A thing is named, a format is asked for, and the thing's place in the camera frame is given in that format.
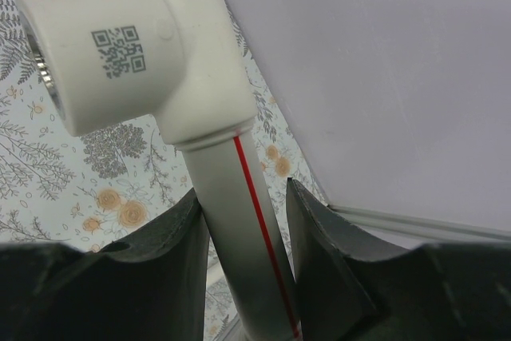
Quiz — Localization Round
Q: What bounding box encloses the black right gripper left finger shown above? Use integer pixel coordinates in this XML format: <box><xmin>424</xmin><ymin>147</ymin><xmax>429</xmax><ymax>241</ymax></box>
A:
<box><xmin>1</xmin><ymin>192</ymin><xmax>209</xmax><ymax>340</ymax></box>

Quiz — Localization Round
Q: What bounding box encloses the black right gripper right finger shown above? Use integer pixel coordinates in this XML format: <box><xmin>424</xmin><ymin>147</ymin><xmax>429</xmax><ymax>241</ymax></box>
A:
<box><xmin>286</xmin><ymin>179</ymin><xmax>510</xmax><ymax>340</ymax></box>

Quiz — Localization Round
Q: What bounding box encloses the white pipe frame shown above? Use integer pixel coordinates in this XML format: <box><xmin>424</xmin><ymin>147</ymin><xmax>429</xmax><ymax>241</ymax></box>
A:
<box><xmin>15</xmin><ymin>0</ymin><xmax>306</xmax><ymax>340</ymax></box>

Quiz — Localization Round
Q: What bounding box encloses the floral pattern mat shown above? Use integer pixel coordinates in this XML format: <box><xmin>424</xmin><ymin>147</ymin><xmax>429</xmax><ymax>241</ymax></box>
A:
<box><xmin>1</xmin><ymin>0</ymin><xmax>318</xmax><ymax>340</ymax></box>

